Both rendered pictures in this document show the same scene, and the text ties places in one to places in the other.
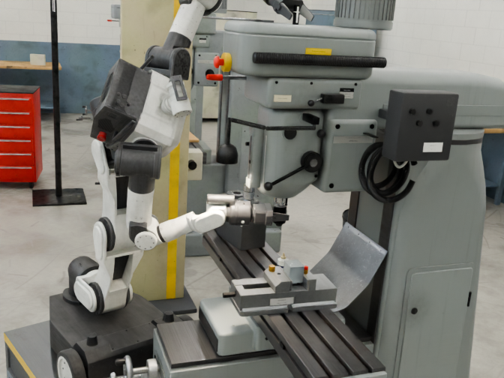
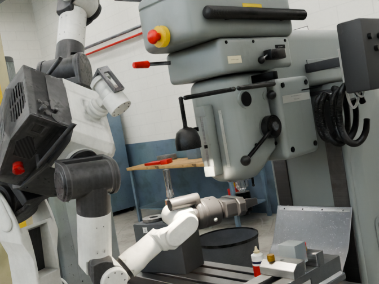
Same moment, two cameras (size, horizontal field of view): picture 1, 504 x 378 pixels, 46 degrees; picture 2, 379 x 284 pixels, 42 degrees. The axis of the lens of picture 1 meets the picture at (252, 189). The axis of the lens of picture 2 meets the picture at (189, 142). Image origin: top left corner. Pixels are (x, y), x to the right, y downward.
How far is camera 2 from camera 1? 0.98 m
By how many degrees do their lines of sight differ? 26
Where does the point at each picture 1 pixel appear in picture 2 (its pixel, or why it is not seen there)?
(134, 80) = (48, 86)
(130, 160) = (82, 173)
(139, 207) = (100, 236)
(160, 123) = (94, 128)
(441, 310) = not seen: outside the picture
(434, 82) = (332, 36)
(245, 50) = (191, 9)
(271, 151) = (230, 124)
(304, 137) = (257, 102)
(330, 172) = (288, 134)
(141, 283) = not seen: outside the picture
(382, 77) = (298, 34)
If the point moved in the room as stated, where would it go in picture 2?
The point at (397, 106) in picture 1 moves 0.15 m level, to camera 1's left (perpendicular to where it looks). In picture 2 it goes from (354, 35) to (312, 40)
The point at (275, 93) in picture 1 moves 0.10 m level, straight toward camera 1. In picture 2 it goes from (228, 54) to (244, 47)
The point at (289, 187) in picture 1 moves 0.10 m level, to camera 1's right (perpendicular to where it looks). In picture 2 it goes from (256, 161) to (284, 155)
